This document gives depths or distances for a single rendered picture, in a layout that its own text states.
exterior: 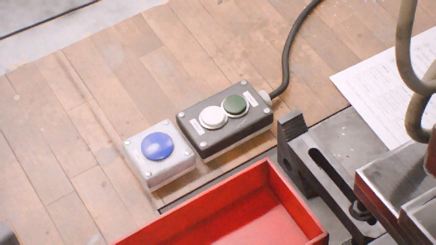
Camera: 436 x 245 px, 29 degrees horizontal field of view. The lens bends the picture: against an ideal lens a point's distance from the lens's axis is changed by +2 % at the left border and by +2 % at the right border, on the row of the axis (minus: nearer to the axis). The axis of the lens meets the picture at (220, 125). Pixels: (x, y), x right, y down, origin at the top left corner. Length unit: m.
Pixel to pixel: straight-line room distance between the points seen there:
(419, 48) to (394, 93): 0.08
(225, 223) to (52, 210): 0.21
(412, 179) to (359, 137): 0.32
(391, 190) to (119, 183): 0.41
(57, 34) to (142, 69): 1.33
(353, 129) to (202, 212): 0.23
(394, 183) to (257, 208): 0.29
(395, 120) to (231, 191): 0.24
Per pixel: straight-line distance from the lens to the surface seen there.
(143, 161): 0.99
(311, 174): 0.92
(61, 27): 2.45
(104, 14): 2.46
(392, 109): 1.07
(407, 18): 0.52
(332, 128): 1.04
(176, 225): 0.94
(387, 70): 1.10
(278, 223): 0.96
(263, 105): 1.03
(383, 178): 0.72
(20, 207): 1.02
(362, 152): 1.03
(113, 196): 1.01
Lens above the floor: 1.75
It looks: 54 degrees down
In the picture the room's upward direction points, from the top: 5 degrees counter-clockwise
